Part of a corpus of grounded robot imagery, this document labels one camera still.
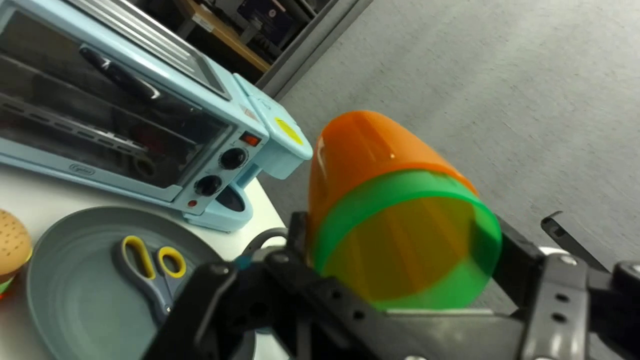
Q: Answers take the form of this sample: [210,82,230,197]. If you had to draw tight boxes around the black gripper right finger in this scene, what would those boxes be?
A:
[491,218,640,360]

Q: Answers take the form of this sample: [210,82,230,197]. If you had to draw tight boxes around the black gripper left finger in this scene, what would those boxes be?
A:
[142,210,321,360]

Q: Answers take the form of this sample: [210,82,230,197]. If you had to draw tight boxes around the orange cup with green rim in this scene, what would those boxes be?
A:
[306,109,503,312]

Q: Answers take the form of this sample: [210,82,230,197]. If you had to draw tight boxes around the grey round plate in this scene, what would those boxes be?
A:
[26,204,225,360]

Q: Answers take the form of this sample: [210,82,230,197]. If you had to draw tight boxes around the toy hamburger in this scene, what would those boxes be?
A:
[0,208,33,303]

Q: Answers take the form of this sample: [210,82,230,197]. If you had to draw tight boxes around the light blue toaster oven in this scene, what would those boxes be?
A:
[0,0,316,237]

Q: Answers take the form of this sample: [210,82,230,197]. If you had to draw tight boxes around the wooden desk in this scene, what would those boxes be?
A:
[175,0,273,77]

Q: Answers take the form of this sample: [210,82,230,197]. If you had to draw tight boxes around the dark storage shelf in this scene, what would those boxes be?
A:
[132,0,376,99]

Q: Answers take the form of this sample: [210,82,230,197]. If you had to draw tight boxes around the teal kettle with grey handle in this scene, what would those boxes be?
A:
[228,226,292,273]

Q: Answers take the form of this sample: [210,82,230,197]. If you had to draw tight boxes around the grey scissors with yellow handles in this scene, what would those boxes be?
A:
[112,234,189,325]

